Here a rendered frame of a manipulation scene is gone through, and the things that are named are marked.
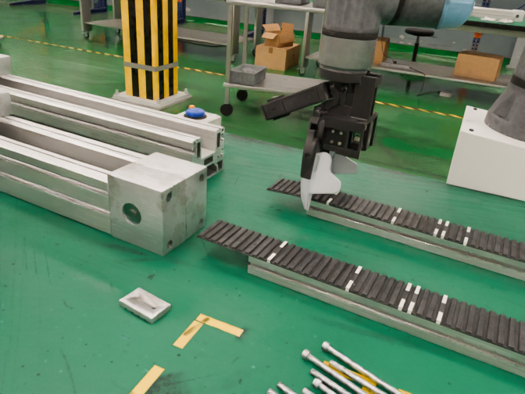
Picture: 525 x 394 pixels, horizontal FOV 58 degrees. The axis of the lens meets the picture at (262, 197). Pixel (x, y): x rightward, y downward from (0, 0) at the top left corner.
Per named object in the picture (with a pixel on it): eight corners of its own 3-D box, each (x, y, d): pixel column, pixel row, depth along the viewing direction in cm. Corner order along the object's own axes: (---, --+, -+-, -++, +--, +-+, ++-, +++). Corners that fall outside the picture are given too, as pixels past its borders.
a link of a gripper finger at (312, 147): (306, 180, 68) (321, 119, 66) (296, 177, 68) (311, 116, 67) (316, 179, 72) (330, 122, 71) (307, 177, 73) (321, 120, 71)
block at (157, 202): (215, 218, 72) (216, 161, 68) (163, 256, 62) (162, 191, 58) (167, 202, 76) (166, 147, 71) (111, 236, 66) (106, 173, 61)
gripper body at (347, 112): (357, 165, 66) (372, 78, 61) (301, 151, 70) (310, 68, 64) (372, 149, 72) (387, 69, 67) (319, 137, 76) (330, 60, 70)
